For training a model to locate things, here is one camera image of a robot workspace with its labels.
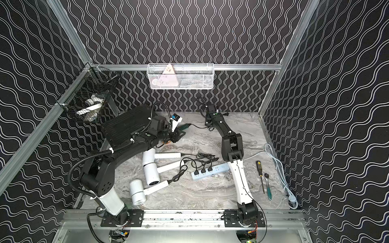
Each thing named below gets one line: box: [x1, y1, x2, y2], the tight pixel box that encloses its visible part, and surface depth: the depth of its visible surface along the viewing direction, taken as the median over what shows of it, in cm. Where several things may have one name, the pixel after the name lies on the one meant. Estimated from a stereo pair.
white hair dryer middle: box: [142, 160, 188, 186], surface depth 87 cm
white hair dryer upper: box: [142, 148, 185, 167], surface depth 96 cm
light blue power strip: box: [191, 162, 230, 182], surface depth 90 cm
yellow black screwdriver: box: [256, 160, 265, 194], surface depth 92 cm
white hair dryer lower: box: [129, 179, 170, 206], surface depth 81 cm
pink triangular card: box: [158, 64, 179, 87], surface depth 92 cm
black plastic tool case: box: [101, 104, 152, 148], surface depth 103 cm
